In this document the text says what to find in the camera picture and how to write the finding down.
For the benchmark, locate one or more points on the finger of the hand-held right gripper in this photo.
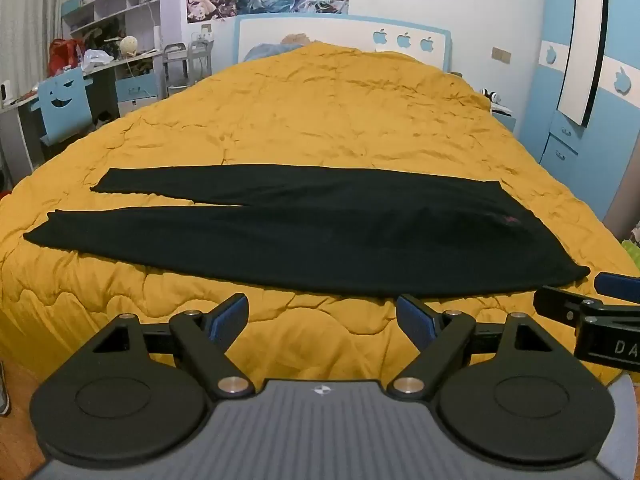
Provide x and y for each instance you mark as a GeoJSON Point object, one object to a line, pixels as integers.
{"type": "Point", "coordinates": [619, 285]}
{"type": "Point", "coordinates": [557, 305]}

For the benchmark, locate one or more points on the small white desk device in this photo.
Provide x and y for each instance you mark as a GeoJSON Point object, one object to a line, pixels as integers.
{"type": "Point", "coordinates": [5, 92]}

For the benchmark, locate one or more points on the grey trolley cart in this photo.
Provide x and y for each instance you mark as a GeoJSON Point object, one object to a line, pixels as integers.
{"type": "Point", "coordinates": [187, 65]}

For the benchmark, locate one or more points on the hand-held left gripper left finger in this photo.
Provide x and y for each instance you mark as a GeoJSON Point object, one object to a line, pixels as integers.
{"type": "Point", "coordinates": [227, 319]}

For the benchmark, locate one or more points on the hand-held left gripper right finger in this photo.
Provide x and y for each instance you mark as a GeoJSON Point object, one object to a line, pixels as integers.
{"type": "Point", "coordinates": [416, 319]}

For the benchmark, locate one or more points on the black and white striped item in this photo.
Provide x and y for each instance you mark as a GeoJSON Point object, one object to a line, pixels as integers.
{"type": "Point", "coordinates": [490, 95]}

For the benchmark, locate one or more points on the grey shoe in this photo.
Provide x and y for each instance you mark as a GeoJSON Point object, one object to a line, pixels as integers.
{"type": "Point", "coordinates": [4, 390]}

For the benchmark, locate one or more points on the brown wall switch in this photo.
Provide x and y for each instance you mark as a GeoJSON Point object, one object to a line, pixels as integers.
{"type": "Point", "coordinates": [500, 55]}

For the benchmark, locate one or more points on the red bag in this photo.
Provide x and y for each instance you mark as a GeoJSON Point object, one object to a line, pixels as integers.
{"type": "Point", "coordinates": [65, 55]}

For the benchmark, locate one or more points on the blue drawer cabinet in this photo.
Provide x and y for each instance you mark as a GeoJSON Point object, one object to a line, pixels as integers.
{"type": "Point", "coordinates": [136, 92]}

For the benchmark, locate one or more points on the round white lamp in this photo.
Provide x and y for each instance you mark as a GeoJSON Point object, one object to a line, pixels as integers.
{"type": "Point", "coordinates": [129, 45]}

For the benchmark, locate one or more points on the white and blue headboard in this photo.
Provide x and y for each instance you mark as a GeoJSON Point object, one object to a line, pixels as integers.
{"type": "Point", "coordinates": [400, 35]}

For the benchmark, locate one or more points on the pink toned wall poster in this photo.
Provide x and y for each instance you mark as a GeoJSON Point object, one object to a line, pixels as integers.
{"type": "Point", "coordinates": [211, 4]}

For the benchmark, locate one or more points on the blue pillow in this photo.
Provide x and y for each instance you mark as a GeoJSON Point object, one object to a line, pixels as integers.
{"type": "Point", "coordinates": [267, 50]}

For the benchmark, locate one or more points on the white wall shelf unit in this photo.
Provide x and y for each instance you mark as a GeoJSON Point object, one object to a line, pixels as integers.
{"type": "Point", "coordinates": [112, 0]}

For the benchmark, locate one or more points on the grey desk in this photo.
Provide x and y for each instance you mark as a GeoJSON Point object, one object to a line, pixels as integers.
{"type": "Point", "coordinates": [20, 125]}

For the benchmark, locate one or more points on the black pants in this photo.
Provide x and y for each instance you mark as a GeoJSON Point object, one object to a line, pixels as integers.
{"type": "Point", "coordinates": [320, 240]}

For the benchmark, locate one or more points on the white panel with black frame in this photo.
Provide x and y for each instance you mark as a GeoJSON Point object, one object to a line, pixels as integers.
{"type": "Point", "coordinates": [582, 50]}

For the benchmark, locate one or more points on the pale curtain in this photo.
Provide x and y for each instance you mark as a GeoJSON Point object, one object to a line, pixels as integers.
{"type": "Point", "coordinates": [25, 20]}

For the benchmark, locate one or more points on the yellow quilted blanket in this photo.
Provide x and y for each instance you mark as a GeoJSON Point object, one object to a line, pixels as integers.
{"type": "Point", "coordinates": [320, 110]}

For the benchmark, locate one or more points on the white wall socket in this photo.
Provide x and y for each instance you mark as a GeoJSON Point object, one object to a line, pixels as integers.
{"type": "Point", "coordinates": [206, 31]}

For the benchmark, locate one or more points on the white plastic bag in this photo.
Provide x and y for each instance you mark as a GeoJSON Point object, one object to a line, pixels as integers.
{"type": "Point", "coordinates": [97, 59]}

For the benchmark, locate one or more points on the blue nightstand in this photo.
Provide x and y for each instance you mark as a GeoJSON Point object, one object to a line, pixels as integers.
{"type": "Point", "coordinates": [505, 119]}

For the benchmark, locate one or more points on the blue chair with face cutout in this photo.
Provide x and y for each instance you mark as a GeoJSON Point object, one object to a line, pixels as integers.
{"type": "Point", "coordinates": [62, 105]}

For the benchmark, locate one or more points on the blue and white wardrobe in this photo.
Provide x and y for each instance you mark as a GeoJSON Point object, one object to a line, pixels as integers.
{"type": "Point", "coordinates": [620, 160]}

